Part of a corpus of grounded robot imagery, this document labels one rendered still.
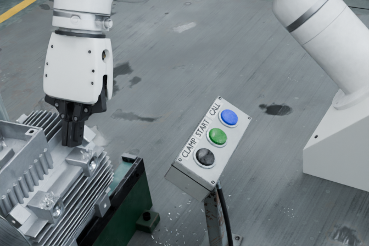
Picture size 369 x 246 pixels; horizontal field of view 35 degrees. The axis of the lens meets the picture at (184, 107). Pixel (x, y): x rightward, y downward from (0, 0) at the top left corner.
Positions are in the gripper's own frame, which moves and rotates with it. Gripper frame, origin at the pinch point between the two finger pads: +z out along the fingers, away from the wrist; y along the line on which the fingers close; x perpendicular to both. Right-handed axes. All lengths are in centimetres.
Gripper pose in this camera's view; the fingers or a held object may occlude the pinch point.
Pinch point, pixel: (72, 133)
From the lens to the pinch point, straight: 90.8
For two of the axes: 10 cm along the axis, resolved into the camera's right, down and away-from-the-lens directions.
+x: -4.2, 1.0, -9.0
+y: -9.0, -1.6, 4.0
